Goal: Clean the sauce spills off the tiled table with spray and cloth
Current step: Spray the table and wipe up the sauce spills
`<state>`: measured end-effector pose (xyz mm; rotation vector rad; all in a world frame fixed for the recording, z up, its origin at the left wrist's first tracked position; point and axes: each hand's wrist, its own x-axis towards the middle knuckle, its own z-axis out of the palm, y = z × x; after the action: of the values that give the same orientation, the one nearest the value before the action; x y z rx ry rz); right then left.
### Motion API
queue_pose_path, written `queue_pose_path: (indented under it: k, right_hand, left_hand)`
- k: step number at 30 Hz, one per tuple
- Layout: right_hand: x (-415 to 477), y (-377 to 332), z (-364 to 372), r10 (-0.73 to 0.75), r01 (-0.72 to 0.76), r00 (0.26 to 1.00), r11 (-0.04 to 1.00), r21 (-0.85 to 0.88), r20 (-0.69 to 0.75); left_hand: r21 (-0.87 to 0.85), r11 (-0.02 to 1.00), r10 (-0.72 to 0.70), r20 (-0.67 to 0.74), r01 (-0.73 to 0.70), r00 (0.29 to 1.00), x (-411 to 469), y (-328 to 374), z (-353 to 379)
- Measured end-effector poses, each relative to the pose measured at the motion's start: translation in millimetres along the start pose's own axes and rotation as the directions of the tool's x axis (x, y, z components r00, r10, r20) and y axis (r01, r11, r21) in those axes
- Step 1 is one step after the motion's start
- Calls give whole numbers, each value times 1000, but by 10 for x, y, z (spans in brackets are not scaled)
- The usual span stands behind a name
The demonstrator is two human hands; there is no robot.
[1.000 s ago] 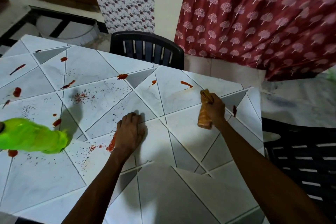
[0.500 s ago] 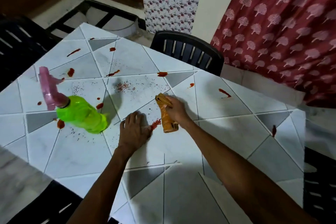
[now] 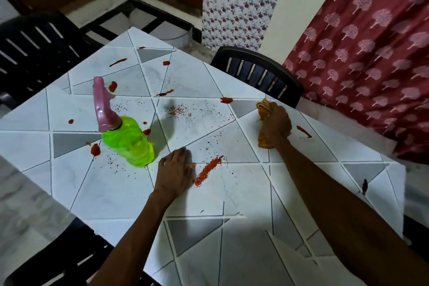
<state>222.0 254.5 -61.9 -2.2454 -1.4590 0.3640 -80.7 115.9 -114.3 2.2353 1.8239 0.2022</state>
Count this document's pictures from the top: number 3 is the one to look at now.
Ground person's left hand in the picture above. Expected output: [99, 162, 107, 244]
[152, 147, 196, 200]

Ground black plastic chair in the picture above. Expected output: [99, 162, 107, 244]
[210, 45, 304, 109]
[0, 11, 101, 109]
[3, 217, 161, 286]

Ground green spray bottle pink trigger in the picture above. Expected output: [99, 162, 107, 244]
[93, 76, 155, 168]

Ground red tree print curtain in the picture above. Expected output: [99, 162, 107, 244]
[283, 0, 429, 166]

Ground scattered red chili flakes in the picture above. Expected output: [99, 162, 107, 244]
[166, 105, 193, 119]

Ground red chili powder pile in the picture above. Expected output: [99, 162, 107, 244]
[193, 156, 225, 188]

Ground person's right hand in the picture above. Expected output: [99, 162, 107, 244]
[258, 102, 292, 147]

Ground yellow cleaning cloth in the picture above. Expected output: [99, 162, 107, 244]
[256, 98, 279, 149]

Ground person's left forearm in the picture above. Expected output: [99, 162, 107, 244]
[89, 190, 180, 286]

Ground person's right forearm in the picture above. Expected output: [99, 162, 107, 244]
[273, 137, 429, 286]

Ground white floral print curtain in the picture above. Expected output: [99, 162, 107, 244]
[202, 0, 292, 52]

